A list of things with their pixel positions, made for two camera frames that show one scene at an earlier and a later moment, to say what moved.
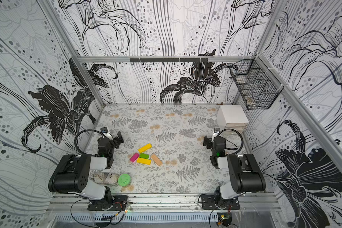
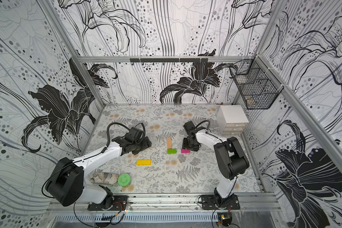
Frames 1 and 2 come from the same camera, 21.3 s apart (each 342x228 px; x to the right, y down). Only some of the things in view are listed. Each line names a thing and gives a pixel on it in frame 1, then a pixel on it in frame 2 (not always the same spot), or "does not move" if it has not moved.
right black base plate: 208,202 does not move
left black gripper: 116,139 -> 147,143
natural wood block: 156,159 -> 169,143
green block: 144,156 -> 172,151
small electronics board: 226,218 does not move
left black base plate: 118,203 does not move
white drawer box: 232,117 does not move
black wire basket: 258,88 does not move
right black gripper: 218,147 -> 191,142
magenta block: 134,157 -> 185,151
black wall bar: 168,60 does not move
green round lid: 124,180 does not move
